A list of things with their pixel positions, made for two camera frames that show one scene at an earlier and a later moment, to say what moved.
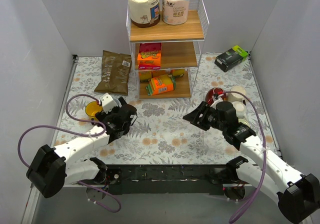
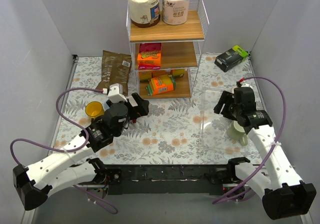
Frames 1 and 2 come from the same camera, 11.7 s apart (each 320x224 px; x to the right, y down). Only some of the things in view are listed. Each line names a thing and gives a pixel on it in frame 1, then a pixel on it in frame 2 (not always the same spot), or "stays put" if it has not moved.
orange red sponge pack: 149,57 stays put
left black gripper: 127,112 to 139,104
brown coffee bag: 116,67 stays put
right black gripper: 203,117 to 225,103
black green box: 231,58 stays put
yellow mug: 91,108 stays put
